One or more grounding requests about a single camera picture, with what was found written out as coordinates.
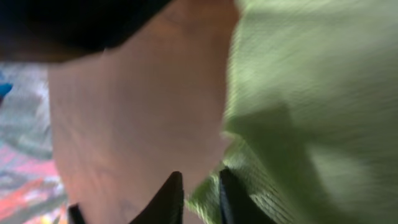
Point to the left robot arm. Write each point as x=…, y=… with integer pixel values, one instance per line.
x=55, y=31

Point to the light green cloth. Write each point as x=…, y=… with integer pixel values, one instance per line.
x=312, y=109

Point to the blue folded cloth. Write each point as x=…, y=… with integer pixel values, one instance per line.
x=5, y=88

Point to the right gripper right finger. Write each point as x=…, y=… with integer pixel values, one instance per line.
x=236, y=206

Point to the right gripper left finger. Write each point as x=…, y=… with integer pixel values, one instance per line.
x=166, y=207

